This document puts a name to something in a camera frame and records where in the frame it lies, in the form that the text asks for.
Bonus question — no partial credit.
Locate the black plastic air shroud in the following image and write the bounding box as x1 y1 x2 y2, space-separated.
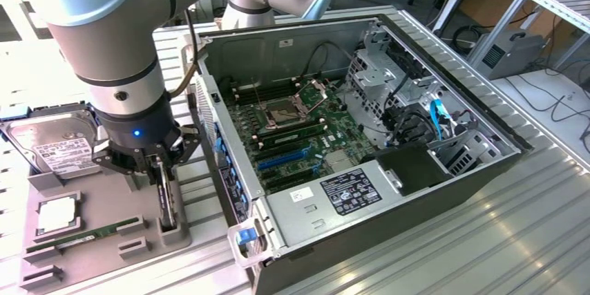
358 142 455 198

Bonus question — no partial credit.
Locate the blue disk wire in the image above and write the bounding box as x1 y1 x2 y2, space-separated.
427 99 451 142

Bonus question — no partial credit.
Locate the aluminium profile frame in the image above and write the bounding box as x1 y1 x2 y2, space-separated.
464 0 590 71

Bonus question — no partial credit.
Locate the black wire bundle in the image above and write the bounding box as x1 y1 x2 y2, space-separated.
381 106 436 146

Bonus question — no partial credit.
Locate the black expansion slot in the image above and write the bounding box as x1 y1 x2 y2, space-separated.
262 167 310 181
269 174 318 191

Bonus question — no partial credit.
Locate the metal socket cover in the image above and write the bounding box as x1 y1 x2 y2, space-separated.
292 79 330 113

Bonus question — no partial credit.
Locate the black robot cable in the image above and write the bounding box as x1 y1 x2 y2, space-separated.
165 6 208 98

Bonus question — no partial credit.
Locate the grey parts rack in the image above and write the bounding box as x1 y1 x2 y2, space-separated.
15 156 192 294

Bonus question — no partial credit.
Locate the green RAM stick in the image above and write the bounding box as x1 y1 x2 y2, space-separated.
25 217 141 253
260 131 320 148

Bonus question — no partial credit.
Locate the green motherboard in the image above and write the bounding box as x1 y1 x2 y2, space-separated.
225 75 382 196

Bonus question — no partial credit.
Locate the silver CPU chip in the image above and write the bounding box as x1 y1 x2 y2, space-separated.
35 198 77 230

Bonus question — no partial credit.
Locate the open black PC case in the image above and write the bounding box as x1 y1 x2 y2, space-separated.
177 13 535 295

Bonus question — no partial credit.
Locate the grey floor computer box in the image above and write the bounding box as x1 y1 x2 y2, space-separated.
477 30 547 80

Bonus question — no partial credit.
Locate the looped black wire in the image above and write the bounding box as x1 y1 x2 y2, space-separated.
297 41 356 80

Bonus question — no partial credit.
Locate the thin locking lever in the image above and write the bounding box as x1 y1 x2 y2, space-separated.
250 76 266 111

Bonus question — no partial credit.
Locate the CPU socket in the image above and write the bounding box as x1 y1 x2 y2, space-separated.
260 99 314 130

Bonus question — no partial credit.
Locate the blue case latch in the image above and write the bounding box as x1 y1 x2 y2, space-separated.
233 228 257 245

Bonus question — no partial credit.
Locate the silver chipset heat sink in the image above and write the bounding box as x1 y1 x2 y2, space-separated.
324 152 353 171

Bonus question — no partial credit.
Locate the silver hard disk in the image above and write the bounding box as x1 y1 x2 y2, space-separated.
0 108 109 180

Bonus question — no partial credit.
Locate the grey power supply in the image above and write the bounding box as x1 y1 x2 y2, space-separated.
262 162 409 253

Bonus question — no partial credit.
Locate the metal disk bay cage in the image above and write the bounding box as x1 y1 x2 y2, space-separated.
344 21 445 144

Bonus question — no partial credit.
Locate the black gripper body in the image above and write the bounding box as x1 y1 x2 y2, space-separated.
97 99 184 155

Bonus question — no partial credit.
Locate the graphics card with fan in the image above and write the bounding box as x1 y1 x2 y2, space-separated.
146 156 180 233

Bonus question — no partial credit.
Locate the blue expansion slot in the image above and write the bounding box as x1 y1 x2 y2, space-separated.
256 149 310 171

